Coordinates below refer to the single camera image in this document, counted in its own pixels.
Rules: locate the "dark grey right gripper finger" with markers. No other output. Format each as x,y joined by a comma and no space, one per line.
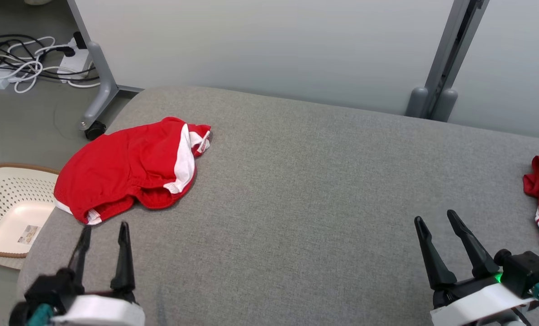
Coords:
477,256
434,262

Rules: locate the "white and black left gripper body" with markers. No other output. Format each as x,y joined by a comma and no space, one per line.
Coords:
102,312

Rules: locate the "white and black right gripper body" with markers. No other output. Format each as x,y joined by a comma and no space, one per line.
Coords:
473,303

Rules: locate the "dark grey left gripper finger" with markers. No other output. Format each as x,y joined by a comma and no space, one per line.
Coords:
82,253
123,267

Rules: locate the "cream perforated laundry basket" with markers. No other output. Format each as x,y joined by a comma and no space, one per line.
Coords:
7,203

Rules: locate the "red shorts with white panels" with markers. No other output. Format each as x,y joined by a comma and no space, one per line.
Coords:
115,167

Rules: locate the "grey partition leg with caster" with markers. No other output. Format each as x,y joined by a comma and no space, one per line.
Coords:
98,77

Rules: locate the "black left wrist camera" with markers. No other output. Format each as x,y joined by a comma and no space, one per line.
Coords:
47,287

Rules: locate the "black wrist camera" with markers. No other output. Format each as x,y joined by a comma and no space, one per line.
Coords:
47,287
525,271

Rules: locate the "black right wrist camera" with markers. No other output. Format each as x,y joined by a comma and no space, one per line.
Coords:
525,271

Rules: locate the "teal left camera plug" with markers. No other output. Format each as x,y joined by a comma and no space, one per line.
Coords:
38,316

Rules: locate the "grey metal partition post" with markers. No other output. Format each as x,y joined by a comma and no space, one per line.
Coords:
445,59

